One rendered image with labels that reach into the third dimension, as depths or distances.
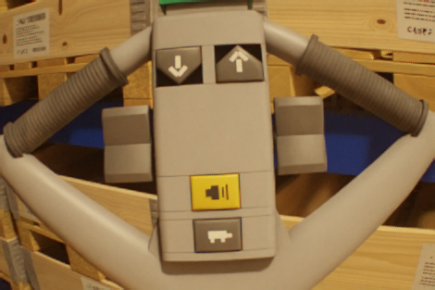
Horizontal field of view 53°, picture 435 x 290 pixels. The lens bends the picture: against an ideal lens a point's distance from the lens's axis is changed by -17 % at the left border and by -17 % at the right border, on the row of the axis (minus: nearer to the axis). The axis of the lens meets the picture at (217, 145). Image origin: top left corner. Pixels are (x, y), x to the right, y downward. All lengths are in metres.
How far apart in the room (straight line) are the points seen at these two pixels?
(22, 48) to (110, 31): 0.42
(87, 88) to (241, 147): 0.14
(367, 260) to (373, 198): 0.65
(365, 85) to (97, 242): 0.26
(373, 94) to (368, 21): 0.54
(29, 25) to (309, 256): 1.27
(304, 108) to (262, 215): 0.09
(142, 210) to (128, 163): 0.91
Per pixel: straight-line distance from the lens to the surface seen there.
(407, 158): 0.43
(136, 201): 1.31
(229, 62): 0.40
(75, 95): 0.43
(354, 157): 1.07
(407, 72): 0.95
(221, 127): 0.39
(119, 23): 1.23
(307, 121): 0.40
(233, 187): 0.39
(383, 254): 1.05
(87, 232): 0.43
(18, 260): 2.05
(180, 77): 0.40
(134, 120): 0.41
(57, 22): 1.42
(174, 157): 0.40
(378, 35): 0.95
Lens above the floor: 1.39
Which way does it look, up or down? 14 degrees down
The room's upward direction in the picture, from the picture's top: 4 degrees counter-clockwise
